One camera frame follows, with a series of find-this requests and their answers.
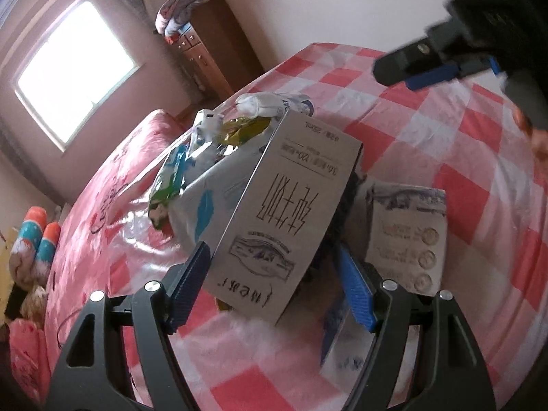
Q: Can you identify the gold foil wrapper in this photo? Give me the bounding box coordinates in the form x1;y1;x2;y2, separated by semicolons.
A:
216;116;271;146

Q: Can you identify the window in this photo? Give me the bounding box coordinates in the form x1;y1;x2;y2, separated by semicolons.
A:
15;0;142;146

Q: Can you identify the clear packet with blue logo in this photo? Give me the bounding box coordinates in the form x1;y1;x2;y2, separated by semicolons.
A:
235;92;315;119

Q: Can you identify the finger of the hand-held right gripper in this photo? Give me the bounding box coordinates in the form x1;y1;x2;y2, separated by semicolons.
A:
372;21;501;91

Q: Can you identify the person's right hand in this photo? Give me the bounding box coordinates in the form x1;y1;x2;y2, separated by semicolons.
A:
514;109;548;161

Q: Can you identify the red patterned cloth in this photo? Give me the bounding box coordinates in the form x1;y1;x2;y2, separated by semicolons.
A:
8;320;49;397

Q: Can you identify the wooden cabinet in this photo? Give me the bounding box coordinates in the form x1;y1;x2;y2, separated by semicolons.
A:
165;0;266;109

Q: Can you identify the blue white carton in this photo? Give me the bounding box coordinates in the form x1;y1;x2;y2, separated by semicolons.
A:
320;295;378;369

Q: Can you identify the printed cardboard box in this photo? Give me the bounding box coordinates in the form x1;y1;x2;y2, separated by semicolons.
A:
169;109;364;325

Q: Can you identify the green white snack packet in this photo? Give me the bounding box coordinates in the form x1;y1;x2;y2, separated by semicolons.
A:
148;143;206;229

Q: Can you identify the white cookie packet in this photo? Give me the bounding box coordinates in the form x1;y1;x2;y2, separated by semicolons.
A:
366;182;448;296

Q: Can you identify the red white checkered tablecloth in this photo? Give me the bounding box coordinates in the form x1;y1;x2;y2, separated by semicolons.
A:
55;43;548;411

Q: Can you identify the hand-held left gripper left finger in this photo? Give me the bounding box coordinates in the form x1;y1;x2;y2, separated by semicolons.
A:
45;242;212;411

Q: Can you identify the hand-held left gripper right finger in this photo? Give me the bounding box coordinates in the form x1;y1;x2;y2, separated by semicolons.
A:
336;244;491;411

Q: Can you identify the bed with pink sheet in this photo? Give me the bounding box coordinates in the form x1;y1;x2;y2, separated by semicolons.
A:
43;109;202;395

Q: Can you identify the silver crumpled wrapper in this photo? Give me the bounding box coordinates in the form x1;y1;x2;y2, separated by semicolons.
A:
194;110;227;167

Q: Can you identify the folded patterned blanket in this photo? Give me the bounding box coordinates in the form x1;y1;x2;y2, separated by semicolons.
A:
155;0;220;46

